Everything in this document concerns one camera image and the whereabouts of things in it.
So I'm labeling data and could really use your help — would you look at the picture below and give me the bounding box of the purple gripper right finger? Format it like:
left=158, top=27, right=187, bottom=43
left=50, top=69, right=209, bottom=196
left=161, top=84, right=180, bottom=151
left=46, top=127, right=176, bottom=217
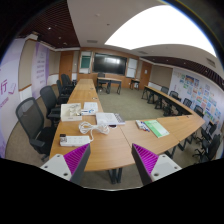
left=132, top=144, right=181, bottom=185

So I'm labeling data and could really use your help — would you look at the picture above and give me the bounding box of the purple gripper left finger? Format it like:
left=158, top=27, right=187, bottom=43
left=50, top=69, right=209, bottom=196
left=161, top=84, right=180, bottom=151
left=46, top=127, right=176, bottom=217
left=41, top=144, right=90, bottom=185

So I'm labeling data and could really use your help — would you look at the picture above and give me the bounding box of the small dark charger plug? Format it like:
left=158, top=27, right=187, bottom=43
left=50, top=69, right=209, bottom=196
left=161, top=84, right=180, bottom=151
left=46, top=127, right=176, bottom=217
left=60, top=134, right=66, bottom=140

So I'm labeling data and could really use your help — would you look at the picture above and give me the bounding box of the white power strip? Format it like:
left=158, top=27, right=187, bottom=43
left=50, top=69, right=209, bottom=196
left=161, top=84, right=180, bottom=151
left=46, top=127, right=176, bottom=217
left=60, top=136, right=90, bottom=147

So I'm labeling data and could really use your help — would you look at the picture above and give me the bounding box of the green booklet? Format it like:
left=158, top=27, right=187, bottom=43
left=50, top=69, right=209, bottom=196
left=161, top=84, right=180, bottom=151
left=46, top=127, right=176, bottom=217
left=145, top=120, right=169, bottom=138

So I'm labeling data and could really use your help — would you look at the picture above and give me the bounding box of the white sheet with pens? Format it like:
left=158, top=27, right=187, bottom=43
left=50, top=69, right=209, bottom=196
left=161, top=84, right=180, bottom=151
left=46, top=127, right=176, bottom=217
left=135, top=120, right=150, bottom=132

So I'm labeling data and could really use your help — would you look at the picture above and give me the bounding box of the long wooden conference table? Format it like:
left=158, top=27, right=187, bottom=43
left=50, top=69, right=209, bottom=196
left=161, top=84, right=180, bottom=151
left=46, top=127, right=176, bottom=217
left=50, top=79, right=205, bottom=183

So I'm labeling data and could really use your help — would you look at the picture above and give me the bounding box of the white cardboard box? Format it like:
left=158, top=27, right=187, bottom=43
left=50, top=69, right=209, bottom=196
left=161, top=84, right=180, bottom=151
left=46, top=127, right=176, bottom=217
left=60, top=103, right=82, bottom=122

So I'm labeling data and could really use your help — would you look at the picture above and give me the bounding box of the black office chair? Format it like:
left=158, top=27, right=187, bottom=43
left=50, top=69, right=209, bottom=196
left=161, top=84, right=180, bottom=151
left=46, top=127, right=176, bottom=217
left=15, top=97, right=56, bottom=161
left=194, top=134, right=221, bottom=163
left=40, top=86, right=61, bottom=126

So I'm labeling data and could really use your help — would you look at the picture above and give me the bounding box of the white open booklet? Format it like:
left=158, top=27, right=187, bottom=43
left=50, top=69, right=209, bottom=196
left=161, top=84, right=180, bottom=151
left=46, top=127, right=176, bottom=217
left=96, top=112, right=125, bottom=125

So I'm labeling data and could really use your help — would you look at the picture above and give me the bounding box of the white paper with blue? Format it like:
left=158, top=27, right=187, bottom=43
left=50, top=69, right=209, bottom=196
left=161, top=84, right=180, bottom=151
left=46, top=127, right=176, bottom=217
left=81, top=102, right=98, bottom=115

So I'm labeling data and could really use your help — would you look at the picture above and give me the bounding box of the black office chair near right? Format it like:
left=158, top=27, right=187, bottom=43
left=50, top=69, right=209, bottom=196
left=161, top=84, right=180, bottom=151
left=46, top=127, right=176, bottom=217
left=194, top=134, right=221, bottom=163

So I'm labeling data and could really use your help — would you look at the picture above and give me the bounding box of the right wooden table row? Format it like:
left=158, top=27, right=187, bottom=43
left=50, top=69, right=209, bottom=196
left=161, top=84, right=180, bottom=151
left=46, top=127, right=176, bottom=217
left=142, top=86, right=192, bottom=117

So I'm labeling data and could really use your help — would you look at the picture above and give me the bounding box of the black office chair near left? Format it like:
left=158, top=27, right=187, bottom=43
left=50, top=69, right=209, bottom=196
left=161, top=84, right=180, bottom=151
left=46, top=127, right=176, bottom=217
left=15, top=97, right=56, bottom=161

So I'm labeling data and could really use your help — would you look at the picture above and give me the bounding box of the small desk at back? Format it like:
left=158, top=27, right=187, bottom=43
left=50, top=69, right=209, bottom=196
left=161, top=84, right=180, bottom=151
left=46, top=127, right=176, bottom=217
left=96, top=77, right=122, bottom=95

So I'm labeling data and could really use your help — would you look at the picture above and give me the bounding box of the white whiteboard right of screen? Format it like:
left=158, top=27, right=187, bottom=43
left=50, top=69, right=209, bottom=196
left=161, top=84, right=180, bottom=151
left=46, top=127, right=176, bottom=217
left=126, top=58, right=138, bottom=78

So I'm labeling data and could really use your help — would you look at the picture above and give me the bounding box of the white coiled cable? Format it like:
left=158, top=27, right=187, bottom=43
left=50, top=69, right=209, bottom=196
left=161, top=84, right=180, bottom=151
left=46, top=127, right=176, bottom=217
left=78, top=121, right=111, bottom=144

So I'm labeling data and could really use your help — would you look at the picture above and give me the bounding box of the colourful wall poster board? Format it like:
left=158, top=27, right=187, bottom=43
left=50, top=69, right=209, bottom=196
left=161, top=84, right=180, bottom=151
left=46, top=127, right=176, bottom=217
left=169, top=68, right=224, bottom=129

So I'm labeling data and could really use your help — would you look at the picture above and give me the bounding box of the purple wall banner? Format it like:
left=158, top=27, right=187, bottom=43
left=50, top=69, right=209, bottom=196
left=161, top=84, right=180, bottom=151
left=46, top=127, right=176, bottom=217
left=31, top=42, right=49, bottom=99

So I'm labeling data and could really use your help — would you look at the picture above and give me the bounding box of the black wall television screen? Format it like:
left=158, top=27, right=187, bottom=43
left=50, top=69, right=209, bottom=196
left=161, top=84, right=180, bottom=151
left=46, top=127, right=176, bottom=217
left=93, top=53, right=127, bottom=75

